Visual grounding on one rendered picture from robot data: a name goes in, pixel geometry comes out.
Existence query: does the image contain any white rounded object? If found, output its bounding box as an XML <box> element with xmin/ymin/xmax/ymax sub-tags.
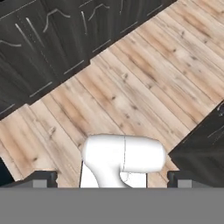
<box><xmin>79</xmin><ymin>133</ymin><xmax>168</xmax><ymax>189</ymax></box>

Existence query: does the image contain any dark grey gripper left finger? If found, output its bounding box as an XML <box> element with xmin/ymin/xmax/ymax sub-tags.
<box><xmin>2</xmin><ymin>170</ymin><xmax>59</xmax><ymax>189</ymax></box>

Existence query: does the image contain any dark blue-black panel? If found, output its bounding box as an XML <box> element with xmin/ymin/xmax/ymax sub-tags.
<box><xmin>0</xmin><ymin>157</ymin><xmax>16</xmax><ymax>187</ymax></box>

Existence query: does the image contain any dark wood counter cabinet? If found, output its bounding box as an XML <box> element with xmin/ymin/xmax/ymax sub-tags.
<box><xmin>168</xmin><ymin>100</ymin><xmax>224</xmax><ymax>189</ymax></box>

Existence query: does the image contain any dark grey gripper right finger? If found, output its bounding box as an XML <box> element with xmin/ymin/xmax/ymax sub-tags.
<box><xmin>167</xmin><ymin>170</ymin><xmax>218</xmax><ymax>189</ymax></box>

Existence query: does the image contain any dark wood cabinet run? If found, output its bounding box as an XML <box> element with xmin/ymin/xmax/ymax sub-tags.
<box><xmin>0</xmin><ymin>0</ymin><xmax>179</xmax><ymax>121</ymax></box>

